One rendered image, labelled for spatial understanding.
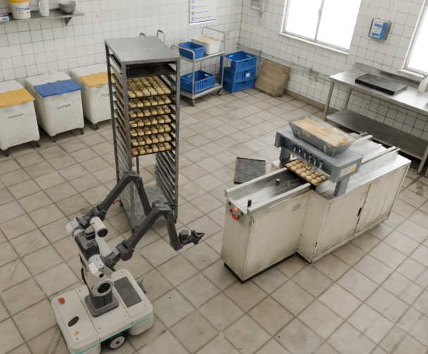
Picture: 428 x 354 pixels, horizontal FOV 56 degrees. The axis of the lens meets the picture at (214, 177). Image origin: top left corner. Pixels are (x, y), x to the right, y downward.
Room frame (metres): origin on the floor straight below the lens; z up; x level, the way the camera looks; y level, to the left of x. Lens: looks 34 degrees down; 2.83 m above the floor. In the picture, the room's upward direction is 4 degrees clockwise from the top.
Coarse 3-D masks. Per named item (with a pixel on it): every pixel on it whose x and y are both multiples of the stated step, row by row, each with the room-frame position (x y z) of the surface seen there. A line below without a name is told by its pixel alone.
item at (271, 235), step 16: (288, 176) 3.07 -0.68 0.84; (240, 192) 2.76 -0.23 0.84; (256, 192) 2.78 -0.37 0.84; (272, 192) 2.80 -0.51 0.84; (304, 192) 2.84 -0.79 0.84; (272, 208) 2.60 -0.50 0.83; (288, 208) 2.73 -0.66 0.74; (304, 208) 2.86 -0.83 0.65; (224, 224) 2.72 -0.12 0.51; (240, 224) 2.56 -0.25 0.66; (256, 224) 2.50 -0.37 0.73; (272, 224) 2.62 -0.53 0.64; (288, 224) 2.76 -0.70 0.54; (224, 240) 2.70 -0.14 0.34; (240, 240) 2.54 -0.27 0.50; (256, 240) 2.52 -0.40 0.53; (272, 240) 2.65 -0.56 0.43; (288, 240) 2.79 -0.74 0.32; (224, 256) 2.68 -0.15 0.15; (240, 256) 2.52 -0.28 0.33; (256, 256) 2.54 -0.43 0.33; (272, 256) 2.67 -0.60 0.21; (288, 256) 2.87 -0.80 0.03; (240, 272) 2.50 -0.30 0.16; (256, 272) 2.56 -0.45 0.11
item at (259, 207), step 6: (384, 150) 3.61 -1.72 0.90; (390, 150) 3.63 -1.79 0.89; (372, 156) 3.47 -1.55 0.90; (378, 156) 3.51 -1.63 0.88; (366, 162) 3.39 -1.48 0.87; (300, 186) 2.84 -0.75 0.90; (306, 186) 2.85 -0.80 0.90; (312, 186) 2.91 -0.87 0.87; (288, 192) 2.73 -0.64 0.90; (294, 192) 2.76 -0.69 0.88; (300, 192) 2.82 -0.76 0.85; (276, 198) 2.64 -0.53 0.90; (282, 198) 2.68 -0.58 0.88; (288, 198) 2.73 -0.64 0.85; (258, 204) 2.54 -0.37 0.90; (264, 204) 2.54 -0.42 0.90; (270, 204) 2.59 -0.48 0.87; (252, 210) 2.47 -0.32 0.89; (258, 210) 2.51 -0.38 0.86
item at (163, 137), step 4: (120, 124) 3.46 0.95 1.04; (124, 132) 3.31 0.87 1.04; (144, 136) 3.23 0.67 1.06; (148, 136) 3.26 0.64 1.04; (152, 136) 3.23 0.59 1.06; (156, 136) 3.27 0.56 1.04; (160, 136) 3.24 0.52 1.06; (164, 136) 3.26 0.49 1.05; (168, 136) 3.26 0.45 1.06; (132, 140) 3.12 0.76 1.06; (136, 140) 3.17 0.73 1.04; (140, 140) 3.14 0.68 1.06; (144, 140) 3.18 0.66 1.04; (148, 140) 3.15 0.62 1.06; (152, 140) 3.17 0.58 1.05; (156, 140) 3.16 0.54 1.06; (160, 140) 3.18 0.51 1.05; (164, 140) 3.21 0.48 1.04; (132, 144) 3.10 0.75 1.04; (136, 144) 3.07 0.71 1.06; (140, 144) 3.10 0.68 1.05; (144, 144) 3.11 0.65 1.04
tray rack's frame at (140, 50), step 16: (112, 48) 3.30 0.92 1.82; (128, 48) 3.33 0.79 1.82; (144, 48) 3.37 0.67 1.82; (160, 48) 3.40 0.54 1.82; (128, 64) 3.02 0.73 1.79; (112, 96) 3.56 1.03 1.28; (112, 112) 3.55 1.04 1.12; (112, 128) 3.55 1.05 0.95; (160, 192) 3.61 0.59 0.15; (128, 208) 3.29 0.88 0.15
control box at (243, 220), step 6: (228, 198) 2.67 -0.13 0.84; (228, 204) 2.65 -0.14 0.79; (234, 204) 2.59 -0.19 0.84; (228, 210) 2.65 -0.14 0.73; (234, 210) 2.59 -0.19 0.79; (240, 210) 2.53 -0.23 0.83; (234, 216) 2.58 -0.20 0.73; (240, 216) 2.53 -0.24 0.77; (246, 216) 2.49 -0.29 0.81; (240, 222) 2.52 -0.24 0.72; (246, 222) 2.50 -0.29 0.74
